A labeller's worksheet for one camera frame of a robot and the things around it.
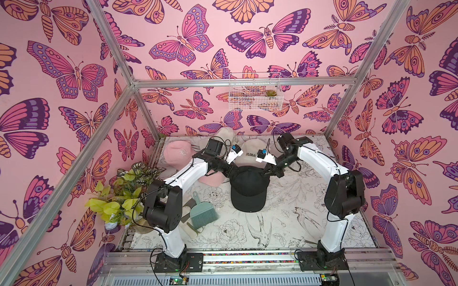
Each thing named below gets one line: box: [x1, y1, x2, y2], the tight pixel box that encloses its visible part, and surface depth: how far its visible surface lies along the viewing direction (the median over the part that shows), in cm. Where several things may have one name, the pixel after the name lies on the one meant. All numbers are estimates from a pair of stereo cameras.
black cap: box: [229, 165, 271, 213], surface depth 87 cm
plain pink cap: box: [197, 169, 228, 188], surface depth 97 cm
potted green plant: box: [85, 162, 166, 235], surface depth 69 cm
